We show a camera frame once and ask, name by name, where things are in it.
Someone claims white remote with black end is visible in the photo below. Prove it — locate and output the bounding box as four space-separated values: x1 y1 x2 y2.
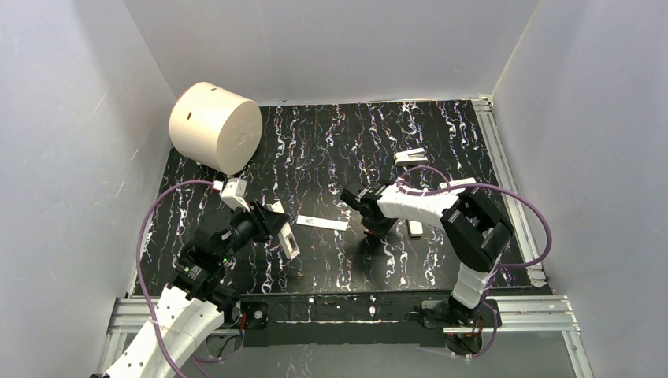
267 200 300 260

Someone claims white remote control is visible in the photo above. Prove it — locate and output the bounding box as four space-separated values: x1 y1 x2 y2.
296 215 348 232

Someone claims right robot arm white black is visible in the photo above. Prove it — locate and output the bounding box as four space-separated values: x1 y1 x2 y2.
340 180 514 326

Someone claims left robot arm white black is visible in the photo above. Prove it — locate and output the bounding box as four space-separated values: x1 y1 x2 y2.
101 201 296 377

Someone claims small white charger device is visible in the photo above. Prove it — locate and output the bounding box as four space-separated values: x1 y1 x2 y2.
394 148 429 167

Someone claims black base bar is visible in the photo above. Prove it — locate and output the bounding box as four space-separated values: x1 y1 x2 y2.
213 290 503 348

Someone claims white box with red labels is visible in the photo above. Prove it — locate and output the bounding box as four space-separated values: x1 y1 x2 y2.
439 177 477 189

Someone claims large white cylinder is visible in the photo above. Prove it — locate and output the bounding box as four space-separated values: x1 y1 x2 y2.
169 82 263 175

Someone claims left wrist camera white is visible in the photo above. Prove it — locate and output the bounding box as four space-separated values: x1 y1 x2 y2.
213 177 250 212

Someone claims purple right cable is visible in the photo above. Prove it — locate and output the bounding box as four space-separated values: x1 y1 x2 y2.
396 165 553 361

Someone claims aluminium frame rail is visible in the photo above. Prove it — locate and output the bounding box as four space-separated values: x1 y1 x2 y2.
472 97 593 377

